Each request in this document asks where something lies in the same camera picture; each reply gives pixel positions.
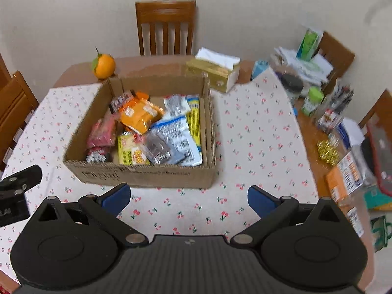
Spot crumpled white paper bag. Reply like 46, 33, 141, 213
339, 117, 366, 149

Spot pile of papers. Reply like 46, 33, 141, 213
272, 47, 335, 87

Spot long yellow snack bag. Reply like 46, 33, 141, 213
185, 95, 203, 155

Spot small blue container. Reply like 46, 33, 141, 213
251, 59, 270, 81

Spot black lidded jar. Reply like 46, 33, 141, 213
280, 73, 304, 102

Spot white grey snack packet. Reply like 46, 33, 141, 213
163, 94, 191, 120

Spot red cased phone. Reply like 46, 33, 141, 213
365, 119, 392, 197

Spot green orange bag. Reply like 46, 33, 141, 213
364, 186, 392, 211

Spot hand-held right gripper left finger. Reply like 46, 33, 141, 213
29, 183, 150, 248

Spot wooden chair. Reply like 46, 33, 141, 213
0, 70, 40, 172
358, 89, 392, 130
315, 31, 356, 96
135, 0, 197, 56

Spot clear red pastry packet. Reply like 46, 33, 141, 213
86, 117, 117, 148

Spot small white remote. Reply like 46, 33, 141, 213
346, 206, 366, 239

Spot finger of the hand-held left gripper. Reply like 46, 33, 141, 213
0, 164, 43, 194

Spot green lidded bottle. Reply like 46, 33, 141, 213
301, 86, 325, 117

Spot orange with green leaf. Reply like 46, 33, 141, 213
91, 47, 116, 80

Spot black red snack packet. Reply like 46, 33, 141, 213
86, 147, 108, 163

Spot blue white snack packet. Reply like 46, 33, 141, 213
150, 115, 203, 167

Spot cardboard box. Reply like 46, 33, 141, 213
63, 72, 217, 190

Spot cherry print tablecloth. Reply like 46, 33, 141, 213
0, 65, 319, 284

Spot green patterned bag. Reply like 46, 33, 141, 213
370, 215, 392, 252

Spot orange pastry packet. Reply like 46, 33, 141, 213
119, 98, 165, 135

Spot gold tissue box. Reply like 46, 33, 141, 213
186, 47, 241, 94

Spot gold foil candies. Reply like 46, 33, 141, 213
316, 139, 341, 166

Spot clear jar with pens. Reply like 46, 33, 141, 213
318, 86, 355, 133

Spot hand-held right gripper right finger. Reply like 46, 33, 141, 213
230, 185, 350, 249

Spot green white carton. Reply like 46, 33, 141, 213
296, 27, 323, 62

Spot yellow green snack packet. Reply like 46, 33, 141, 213
117, 132, 151, 166

